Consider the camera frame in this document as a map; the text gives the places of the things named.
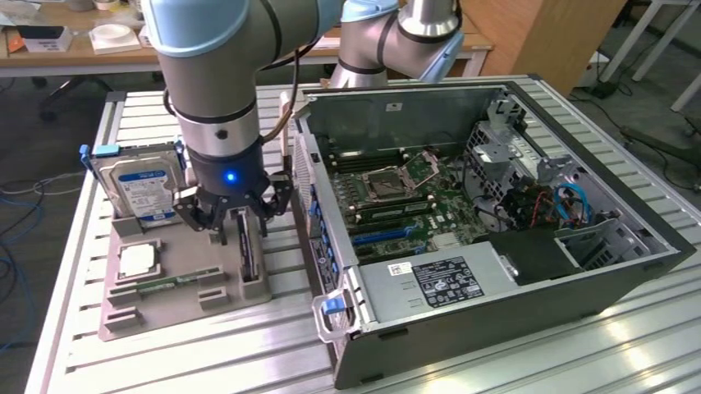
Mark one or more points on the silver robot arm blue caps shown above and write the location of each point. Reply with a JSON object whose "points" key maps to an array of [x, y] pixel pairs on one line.
{"points": [[209, 61]]}

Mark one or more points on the green RAM stick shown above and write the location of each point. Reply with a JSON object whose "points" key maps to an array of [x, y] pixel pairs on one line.
{"points": [[165, 282]]}

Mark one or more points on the metal disk bay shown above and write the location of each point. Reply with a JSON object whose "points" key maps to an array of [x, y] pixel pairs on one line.
{"points": [[603, 246], [496, 154]]}

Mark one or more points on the grey cup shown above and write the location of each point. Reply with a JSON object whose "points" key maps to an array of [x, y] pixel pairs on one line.
{"points": [[81, 5]]}

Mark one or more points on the white tape roll box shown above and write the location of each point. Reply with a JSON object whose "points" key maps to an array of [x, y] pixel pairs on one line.
{"points": [[113, 39]]}

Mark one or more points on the black floor stand base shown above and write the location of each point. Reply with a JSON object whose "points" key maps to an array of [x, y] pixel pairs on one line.
{"points": [[663, 141]]}

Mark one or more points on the white box black lid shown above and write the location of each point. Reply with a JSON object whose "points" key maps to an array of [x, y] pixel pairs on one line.
{"points": [[48, 43]]}

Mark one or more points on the blue release latch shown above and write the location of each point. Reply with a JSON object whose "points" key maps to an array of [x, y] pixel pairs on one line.
{"points": [[333, 307]]}

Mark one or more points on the wooden desk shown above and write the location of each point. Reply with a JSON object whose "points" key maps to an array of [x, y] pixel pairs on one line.
{"points": [[66, 59]]}

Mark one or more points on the grey power supply unit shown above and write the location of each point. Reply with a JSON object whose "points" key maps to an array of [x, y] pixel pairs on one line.
{"points": [[439, 283]]}

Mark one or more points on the white table frame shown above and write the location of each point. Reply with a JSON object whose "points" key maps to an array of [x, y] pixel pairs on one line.
{"points": [[632, 41]]}

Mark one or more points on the blue expansion slot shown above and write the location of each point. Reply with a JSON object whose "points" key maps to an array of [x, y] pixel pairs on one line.
{"points": [[383, 236]]}

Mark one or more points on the silver chipset heatsink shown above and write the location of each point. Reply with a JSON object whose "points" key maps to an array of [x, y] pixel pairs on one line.
{"points": [[452, 243]]}

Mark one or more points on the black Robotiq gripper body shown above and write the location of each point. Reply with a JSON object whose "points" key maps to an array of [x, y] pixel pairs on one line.
{"points": [[220, 168]]}

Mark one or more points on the silver CPU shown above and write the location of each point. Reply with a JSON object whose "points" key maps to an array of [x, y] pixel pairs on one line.
{"points": [[138, 262]]}

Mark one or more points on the green Dell motherboard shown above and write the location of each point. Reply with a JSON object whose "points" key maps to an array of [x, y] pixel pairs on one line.
{"points": [[439, 205]]}

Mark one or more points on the black open PC case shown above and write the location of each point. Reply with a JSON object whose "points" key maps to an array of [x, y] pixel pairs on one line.
{"points": [[494, 328]]}

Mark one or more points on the grey plastic parts rack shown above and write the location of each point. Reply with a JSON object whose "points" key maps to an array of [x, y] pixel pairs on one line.
{"points": [[176, 303]]}

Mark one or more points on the black plastic shroud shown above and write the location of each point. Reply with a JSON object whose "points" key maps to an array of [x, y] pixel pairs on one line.
{"points": [[532, 256]]}

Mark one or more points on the CPU socket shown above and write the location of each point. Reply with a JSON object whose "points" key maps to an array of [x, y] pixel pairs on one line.
{"points": [[389, 184]]}

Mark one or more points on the hard disk with blue rails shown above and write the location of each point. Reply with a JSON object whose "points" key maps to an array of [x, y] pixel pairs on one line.
{"points": [[137, 193]]}

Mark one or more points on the black power adapter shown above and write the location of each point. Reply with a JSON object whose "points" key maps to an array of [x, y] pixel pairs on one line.
{"points": [[603, 90]]}

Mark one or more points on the silver socket cover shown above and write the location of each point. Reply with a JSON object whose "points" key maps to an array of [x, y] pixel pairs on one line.
{"points": [[431, 155]]}

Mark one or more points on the wooden cabinet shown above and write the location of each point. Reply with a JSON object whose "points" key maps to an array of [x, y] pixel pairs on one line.
{"points": [[548, 41]]}

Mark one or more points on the black chair base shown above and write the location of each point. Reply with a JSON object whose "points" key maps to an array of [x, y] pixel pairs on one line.
{"points": [[69, 84]]}

